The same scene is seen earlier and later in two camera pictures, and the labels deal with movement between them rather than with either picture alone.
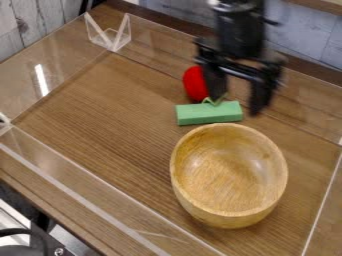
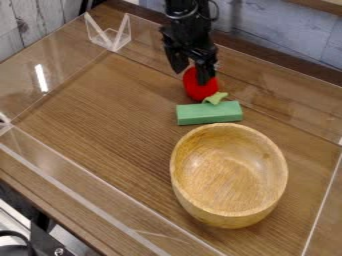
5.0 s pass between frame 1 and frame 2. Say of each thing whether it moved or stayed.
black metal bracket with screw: stayed
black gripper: moved
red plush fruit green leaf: stayed
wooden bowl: stayed
